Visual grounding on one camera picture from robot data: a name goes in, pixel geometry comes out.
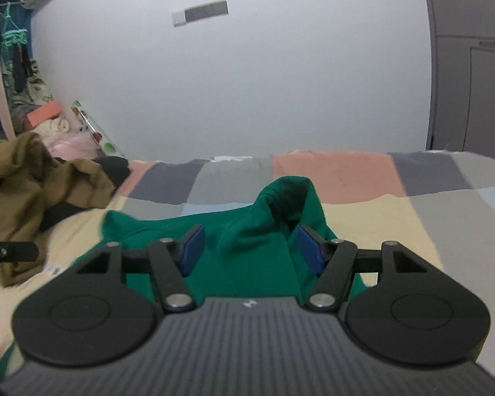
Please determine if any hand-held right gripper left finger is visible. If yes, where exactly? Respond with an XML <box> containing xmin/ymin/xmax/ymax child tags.
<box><xmin>74</xmin><ymin>224</ymin><xmax>206</xmax><ymax>313</ymax></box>

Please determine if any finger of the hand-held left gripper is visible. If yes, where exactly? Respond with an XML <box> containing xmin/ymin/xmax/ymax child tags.
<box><xmin>0</xmin><ymin>240</ymin><xmax>40</xmax><ymax>265</ymax></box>

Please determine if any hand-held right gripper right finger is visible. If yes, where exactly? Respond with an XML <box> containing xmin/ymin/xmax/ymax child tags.
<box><xmin>296</xmin><ymin>224</ymin><xmax>428</xmax><ymax>313</ymax></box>

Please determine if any green sweatshirt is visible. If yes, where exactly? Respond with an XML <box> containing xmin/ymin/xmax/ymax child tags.
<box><xmin>0</xmin><ymin>177</ymin><xmax>368</xmax><ymax>384</ymax></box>

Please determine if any olive brown jacket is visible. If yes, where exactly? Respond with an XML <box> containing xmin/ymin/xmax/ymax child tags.
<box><xmin>0</xmin><ymin>133</ymin><xmax>117</xmax><ymax>287</ymax></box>

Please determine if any black cloth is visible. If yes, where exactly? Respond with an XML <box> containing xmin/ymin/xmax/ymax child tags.
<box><xmin>93</xmin><ymin>156</ymin><xmax>131</xmax><ymax>188</ymax></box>

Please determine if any pink plastic bag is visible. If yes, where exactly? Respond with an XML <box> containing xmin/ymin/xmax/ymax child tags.
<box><xmin>45</xmin><ymin>132</ymin><xmax>102</xmax><ymax>161</ymax></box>

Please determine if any checkered bed blanket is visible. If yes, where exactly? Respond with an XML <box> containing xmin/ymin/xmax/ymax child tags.
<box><xmin>0</xmin><ymin>150</ymin><xmax>495</xmax><ymax>384</ymax></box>

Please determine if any cream cloth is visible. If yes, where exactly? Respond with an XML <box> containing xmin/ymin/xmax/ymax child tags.
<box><xmin>37</xmin><ymin>119</ymin><xmax>72</xmax><ymax>146</ymax></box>

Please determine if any patterned rolled mat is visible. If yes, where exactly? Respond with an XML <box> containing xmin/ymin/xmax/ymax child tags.
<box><xmin>71</xmin><ymin>100</ymin><xmax>120</xmax><ymax>159</ymax></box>

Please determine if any camouflage cloth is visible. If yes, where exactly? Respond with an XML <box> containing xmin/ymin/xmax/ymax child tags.
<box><xmin>9</xmin><ymin>58</ymin><xmax>55</xmax><ymax>110</ymax></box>

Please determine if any teal hanging garment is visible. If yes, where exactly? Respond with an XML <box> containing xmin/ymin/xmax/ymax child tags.
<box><xmin>0</xmin><ymin>3</ymin><xmax>33</xmax><ymax>60</ymax></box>

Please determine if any grey wardrobe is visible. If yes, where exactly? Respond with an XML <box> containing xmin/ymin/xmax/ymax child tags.
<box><xmin>421</xmin><ymin>0</ymin><xmax>495</xmax><ymax>152</ymax></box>

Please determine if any wall switch panel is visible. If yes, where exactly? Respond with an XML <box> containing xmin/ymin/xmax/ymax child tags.
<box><xmin>172</xmin><ymin>0</ymin><xmax>229</xmax><ymax>28</ymax></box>

